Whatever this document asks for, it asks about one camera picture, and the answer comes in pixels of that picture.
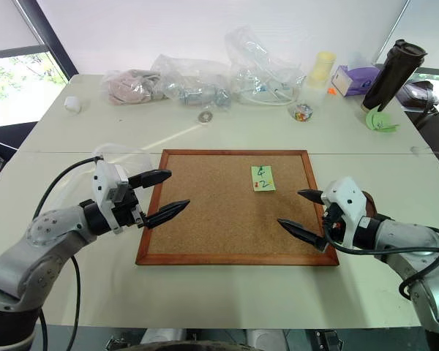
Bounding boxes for black chair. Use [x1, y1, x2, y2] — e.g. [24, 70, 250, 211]
[405, 107, 439, 167]

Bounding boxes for small white cup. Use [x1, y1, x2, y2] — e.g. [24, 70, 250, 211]
[63, 95, 83, 116]

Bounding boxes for purple tissue box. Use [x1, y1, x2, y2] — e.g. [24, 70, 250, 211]
[330, 64, 382, 97]

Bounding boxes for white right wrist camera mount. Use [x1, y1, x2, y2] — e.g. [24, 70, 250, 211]
[320, 176, 371, 250]

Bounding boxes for wood framed cork board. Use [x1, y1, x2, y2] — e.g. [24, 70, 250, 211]
[135, 148, 340, 268]

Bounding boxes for small container coloured pins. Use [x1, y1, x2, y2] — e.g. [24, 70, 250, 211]
[288, 102, 315, 125]

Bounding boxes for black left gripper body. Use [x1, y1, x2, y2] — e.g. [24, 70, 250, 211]
[111, 189, 148, 230]

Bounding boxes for plastic bag with pink contents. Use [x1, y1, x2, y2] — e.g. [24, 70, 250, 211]
[101, 68, 166, 107]

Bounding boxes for green tape dispenser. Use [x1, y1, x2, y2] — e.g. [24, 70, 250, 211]
[364, 109, 401, 133]

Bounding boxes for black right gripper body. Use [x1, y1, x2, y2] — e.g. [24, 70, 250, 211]
[321, 202, 348, 245]

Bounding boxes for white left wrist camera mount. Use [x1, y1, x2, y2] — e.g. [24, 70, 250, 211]
[91, 160, 131, 235]

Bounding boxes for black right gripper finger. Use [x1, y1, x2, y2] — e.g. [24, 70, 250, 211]
[277, 218, 331, 254]
[296, 189, 325, 205]

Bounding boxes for plastic bag with metal parts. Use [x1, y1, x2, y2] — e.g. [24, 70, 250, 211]
[151, 53, 234, 108]

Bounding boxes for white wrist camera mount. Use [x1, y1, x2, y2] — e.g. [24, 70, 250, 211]
[91, 160, 131, 235]
[320, 176, 371, 250]

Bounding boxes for green sticky note with numbers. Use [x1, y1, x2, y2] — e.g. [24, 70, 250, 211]
[250, 165, 277, 192]

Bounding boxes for pale yellow cylindrical container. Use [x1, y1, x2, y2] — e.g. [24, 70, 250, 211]
[306, 50, 337, 89]

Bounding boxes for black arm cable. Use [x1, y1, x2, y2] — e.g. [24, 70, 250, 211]
[322, 217, 439, 301]
[31, 156, 104, 351]

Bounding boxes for dark brown travel tumbler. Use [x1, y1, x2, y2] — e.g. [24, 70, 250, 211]
[361, 39, 429, 113]

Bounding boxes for clear bag with white cable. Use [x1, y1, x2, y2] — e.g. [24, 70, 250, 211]
[224, 26, 305, 107]

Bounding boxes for dark purple bag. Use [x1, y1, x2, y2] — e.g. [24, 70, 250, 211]
[394, 80, 439, 113]

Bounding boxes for black window frame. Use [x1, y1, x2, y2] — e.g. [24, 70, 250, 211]
[0, 0, 78, 82]

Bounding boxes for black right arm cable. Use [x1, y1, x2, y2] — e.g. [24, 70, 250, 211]
[322, 217, 439, 301]

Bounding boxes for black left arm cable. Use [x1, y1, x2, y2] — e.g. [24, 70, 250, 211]
[31, 156, 104, 351]

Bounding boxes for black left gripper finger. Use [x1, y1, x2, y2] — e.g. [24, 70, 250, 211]
[143, 198, 192, 230]
[127, 168, 173, 189]

